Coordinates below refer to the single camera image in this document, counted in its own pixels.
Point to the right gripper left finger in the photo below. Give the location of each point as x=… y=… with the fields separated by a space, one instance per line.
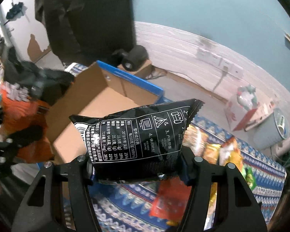
x=81 y=171

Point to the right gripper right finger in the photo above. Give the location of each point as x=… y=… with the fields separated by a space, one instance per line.
x=190 y=166

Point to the red-orange snack bag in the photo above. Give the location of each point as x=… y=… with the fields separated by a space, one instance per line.
x=171 y=201

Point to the long yellow snack pack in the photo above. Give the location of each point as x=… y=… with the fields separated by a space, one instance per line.
x=229 y=152

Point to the orange black noodle bag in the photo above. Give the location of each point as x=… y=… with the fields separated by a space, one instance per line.
x=140 y=144

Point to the green snack bag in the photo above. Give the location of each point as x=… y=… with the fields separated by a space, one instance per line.
x=250 y=179

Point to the clear peanut snack bag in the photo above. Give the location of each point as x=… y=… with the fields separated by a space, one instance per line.
x=195 y=139

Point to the blue patterned tablecloth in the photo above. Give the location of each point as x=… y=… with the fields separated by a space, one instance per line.
x=127 y=207

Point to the cardboard box blue rim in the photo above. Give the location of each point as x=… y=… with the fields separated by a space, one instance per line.
x=98 y=91

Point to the red white paper bag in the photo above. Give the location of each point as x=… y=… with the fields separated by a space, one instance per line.
x=241 y=107

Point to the light blue waste bin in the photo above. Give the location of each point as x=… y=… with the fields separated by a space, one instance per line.
x=274 y=129

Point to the white flat package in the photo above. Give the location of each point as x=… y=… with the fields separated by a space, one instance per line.
x=263 y=111

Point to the small cardboard box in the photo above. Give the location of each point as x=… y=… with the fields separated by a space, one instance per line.
x=142 y=72

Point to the black round speaker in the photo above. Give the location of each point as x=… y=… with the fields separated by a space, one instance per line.
x=132 y=60

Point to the black hanging cloth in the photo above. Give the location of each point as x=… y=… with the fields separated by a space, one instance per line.
x=84 y=31

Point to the white plug with cable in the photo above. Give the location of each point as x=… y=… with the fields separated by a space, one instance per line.
x=223 y=75

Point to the white wall socket strip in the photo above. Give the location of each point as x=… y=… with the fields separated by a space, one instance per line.
x=219 y=62

